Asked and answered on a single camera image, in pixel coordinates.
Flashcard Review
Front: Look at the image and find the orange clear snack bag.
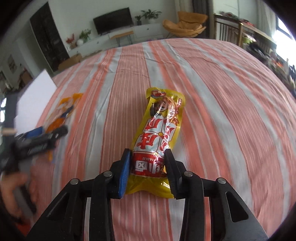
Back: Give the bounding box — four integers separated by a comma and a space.
45, 93, 84, 163

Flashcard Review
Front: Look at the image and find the yellow red snack pack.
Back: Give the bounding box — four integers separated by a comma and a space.
125, 87, 186, 199

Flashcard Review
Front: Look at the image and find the person left hand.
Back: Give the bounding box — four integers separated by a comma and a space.
1, 172, 39, 220

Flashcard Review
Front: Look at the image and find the white cardboard box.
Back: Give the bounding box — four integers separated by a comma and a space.
14, 69, 57, 135

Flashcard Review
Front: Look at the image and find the cardboard box on floor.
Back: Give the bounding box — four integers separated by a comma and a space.
58, 53, 82, 71

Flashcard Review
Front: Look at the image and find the red flower vase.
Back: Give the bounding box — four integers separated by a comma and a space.
66, 34, 77, 49

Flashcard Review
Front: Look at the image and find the green leafy plant white vase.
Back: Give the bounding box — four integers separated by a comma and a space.
76, 29, 91, 46

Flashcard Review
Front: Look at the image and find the striped orange tablecloth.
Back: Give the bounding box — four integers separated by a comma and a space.
34, 39, 295, 235

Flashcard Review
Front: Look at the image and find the small wooden bench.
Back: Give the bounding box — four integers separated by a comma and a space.
109, 31, 134, 47

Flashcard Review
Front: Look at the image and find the black television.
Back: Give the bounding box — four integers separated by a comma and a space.
93, 8, 133, 35

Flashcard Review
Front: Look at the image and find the white tv cabinet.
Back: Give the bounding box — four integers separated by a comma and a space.
68, 23, 163, 57

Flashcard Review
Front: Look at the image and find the green potted plant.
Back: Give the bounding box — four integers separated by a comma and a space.
141, 9, 162, 24

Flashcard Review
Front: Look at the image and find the orange lounge chair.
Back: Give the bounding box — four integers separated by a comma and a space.
163, 11, 208, 38

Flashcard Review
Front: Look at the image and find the wooden side table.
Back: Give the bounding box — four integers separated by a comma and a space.
214, 14, 277, 52

